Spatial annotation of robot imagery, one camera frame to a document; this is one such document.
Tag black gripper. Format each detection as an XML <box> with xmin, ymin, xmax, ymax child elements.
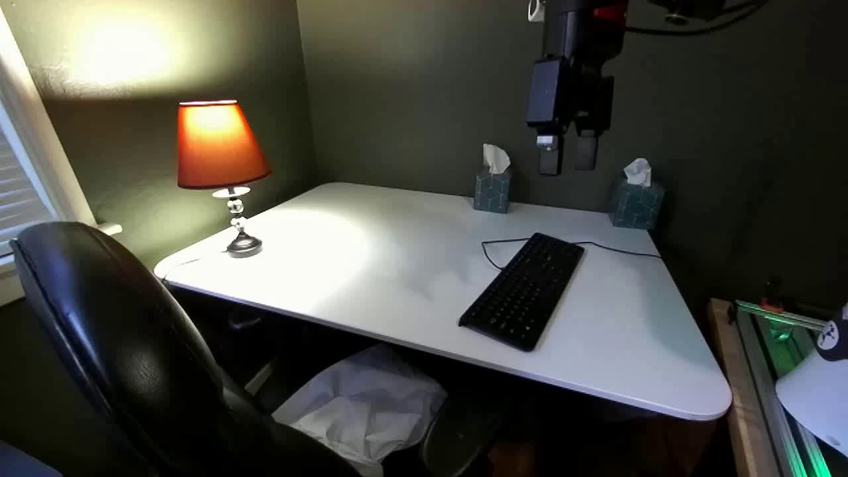
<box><xmin>535</xmin><ymin>57</ymin><xmax>617</xmax><ymax>179</ymax></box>

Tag black computer keyboard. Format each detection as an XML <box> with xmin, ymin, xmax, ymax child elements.
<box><xmin>456</xmin><ymin>230</ymin><xmax>590</xmax><ymax>355</ymax></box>

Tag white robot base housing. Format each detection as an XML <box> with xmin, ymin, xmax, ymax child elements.
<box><xmin>775</xmin><ymin>303</ymin><xmax>848</xmax><ymax>462</ymax></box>

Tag teal tissue box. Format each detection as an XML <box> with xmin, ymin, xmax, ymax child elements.
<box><xmin>607</xmin><ymin>157</ymin><xmax>669</xmax><ymax>234</ymax></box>
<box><xmin>472</xmin><ymin>140</ymin><xmax>515</xmax><ymax>216</ymax></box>

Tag orange shade table lamp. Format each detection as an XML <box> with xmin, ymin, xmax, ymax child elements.
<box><xmin>174</xmin><ymin>99</ymin><xmax>274</xmax><ymax>261</ymax></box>

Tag black leather office chair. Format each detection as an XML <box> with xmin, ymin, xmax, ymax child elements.
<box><xmin>9</xmin><ymin>221</ymin><xmax>360</xmax><ymax>477</ymax></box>

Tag white window blinds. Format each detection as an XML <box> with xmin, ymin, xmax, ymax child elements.
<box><xmin>0</xmin><ymin>91</ymin><xmax>60</xmax><ymax>269</ymax></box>

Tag dark wrist camera box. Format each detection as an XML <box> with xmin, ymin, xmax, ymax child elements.
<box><xmin>525</xmin><ymin>57</ymin><xmax>567</xmax><ymax>135</ymax></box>

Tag black keyboard cable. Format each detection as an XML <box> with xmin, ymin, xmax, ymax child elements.
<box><xmin>480</xmin><ymin>234</ymin><xmax>664</xmax><ymax>273</ymax></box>

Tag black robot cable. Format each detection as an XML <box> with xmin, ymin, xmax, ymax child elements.
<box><xmin>623</xmin><ymin>0</ymin><xmax>771</xmax><ymax>41</ymax></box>

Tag wooden stand with metal rail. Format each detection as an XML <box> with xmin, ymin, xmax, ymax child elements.
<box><xmin>705</xmin><ymin>295</ymin><xmax>848</xmax><ymax>477</ymax></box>

